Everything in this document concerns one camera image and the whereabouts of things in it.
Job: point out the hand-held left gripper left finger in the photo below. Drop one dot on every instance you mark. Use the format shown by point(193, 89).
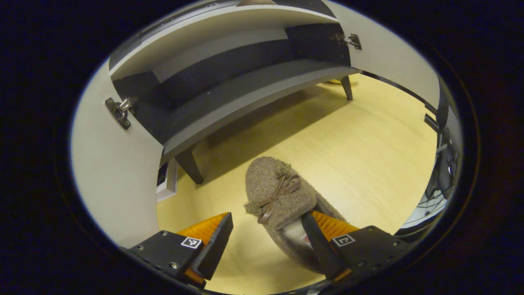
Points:
point(215, 250)

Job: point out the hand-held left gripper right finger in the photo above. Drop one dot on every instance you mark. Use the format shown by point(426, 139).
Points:
point(321, 250)

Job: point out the brown fuzzy shoe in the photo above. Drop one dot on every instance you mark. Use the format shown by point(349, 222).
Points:
point(256, 2)
point(270, 184)

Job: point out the grey shoe cabinet door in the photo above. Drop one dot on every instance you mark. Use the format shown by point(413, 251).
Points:
point(114, 184)
point(393, 53)

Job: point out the grey shoe cabinet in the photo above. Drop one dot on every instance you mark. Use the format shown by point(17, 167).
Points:
point(245, 94)

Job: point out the metal door hinge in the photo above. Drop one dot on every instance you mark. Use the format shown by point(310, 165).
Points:
point(120, 112)
point(352, 41)

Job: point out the white box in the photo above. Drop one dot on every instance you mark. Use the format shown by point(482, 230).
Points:
point(171, 180)

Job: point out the black metal stand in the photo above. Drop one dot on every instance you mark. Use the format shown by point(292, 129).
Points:
point(442, 110)

